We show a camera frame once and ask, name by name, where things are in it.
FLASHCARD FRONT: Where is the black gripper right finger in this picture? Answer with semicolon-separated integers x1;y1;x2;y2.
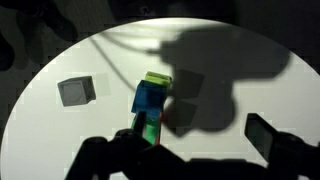
245;113;320;180

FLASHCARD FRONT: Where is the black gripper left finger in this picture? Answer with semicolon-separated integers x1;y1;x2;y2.
64;112;185;180

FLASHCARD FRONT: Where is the blue block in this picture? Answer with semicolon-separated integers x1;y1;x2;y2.
131;80;167;119

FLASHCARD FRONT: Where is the green block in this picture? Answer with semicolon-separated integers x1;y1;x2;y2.
131;115;161;145

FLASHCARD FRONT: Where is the orange block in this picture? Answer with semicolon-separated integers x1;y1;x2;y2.
155;113;163;145

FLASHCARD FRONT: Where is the white block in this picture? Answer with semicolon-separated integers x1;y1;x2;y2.
57;76;96;107

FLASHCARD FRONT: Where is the round white table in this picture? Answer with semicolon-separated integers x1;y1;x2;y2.
1;18;320;180

